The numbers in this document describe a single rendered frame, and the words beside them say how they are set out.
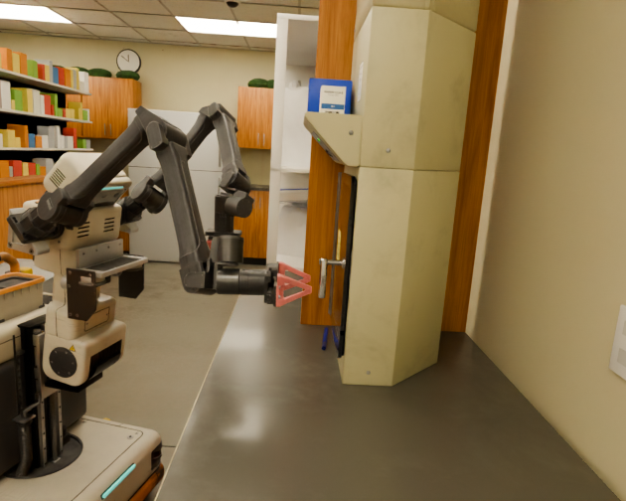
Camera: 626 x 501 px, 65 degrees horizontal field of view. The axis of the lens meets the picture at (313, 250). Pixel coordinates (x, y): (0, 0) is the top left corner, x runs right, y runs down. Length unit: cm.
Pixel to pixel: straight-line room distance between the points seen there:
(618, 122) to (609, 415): 51
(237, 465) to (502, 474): 43
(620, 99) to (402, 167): 39
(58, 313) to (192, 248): 73
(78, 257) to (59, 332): 26
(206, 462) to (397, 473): 31
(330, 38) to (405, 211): 57
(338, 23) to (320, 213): 50
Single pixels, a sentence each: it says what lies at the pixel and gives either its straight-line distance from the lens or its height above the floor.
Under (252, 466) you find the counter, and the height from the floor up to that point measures 94.
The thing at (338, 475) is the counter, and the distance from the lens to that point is 84.
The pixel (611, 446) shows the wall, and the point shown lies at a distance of 102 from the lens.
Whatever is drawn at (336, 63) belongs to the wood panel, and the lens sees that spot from 138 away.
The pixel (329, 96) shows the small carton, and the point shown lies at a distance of 107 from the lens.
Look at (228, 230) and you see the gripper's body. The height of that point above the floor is 119.
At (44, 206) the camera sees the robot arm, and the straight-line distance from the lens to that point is 148.
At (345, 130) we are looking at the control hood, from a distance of 100.
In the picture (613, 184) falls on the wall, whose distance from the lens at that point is 102.
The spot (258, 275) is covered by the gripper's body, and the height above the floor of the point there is 117.
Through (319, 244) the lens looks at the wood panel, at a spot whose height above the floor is 118.
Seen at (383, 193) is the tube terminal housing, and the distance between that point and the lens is 101.
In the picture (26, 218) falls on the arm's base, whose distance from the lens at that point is 154.
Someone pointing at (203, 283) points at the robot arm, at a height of 114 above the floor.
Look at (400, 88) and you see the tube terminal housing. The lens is 102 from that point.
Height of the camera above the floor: 143
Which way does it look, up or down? 11 degrees down
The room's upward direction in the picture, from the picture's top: 4 degrees clockwise
